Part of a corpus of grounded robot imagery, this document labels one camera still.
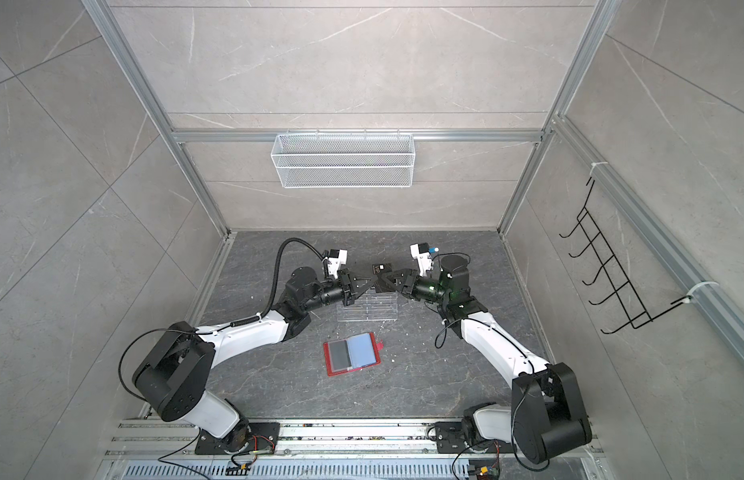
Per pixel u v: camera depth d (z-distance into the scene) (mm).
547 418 407
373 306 973
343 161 1007
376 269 776
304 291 649
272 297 643
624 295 639
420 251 737
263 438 730
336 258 758
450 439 731
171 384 438
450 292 635
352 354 875
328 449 730
